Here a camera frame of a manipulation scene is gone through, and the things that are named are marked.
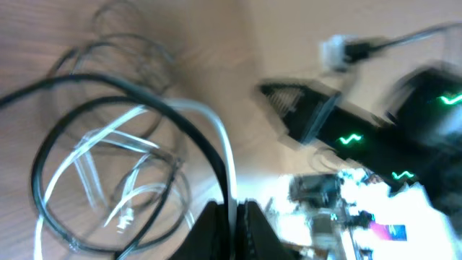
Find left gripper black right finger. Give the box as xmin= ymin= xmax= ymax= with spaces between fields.
xmin=236 ymin=201 xmax=294 ymax=260

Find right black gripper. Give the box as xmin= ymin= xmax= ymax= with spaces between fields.
xmin=258 ymin=81 xmax=397 ymax=170

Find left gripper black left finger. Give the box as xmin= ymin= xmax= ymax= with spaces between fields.
xmin=169 ymin=201 xmax=230 ymax=260

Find white cable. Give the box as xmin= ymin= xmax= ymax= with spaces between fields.
xmin=32 ymin=97 xmax=239 ymax=260

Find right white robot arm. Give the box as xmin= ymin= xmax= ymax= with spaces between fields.
xmin=258 ymin=66 xmax=461 ymax=233

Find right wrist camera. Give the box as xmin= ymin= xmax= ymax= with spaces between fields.
xmin=318 ymin=35 xmax=372 ymax=72

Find right camera black cable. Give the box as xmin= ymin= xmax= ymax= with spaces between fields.
xmin=346 ymin=21 xmax=462 ymax=62

